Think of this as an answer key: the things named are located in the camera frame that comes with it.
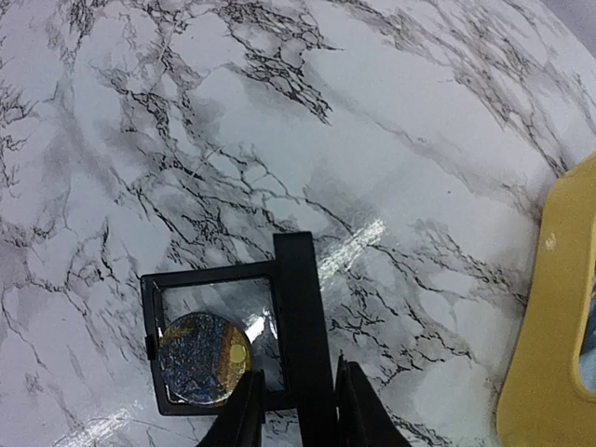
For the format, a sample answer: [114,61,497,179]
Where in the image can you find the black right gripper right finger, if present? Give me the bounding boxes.
[335,356,411,447]

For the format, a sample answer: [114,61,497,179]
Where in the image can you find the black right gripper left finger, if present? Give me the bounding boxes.
[198,370,265,447]

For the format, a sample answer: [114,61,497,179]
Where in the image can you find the round blue gold brooch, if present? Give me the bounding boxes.
[157,312,252,407]

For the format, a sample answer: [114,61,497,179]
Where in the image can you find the black display case right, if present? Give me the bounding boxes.
[141,232,339,446]

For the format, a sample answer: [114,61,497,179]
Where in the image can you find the yellow plastic basket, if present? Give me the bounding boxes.
[496,156,595,446]

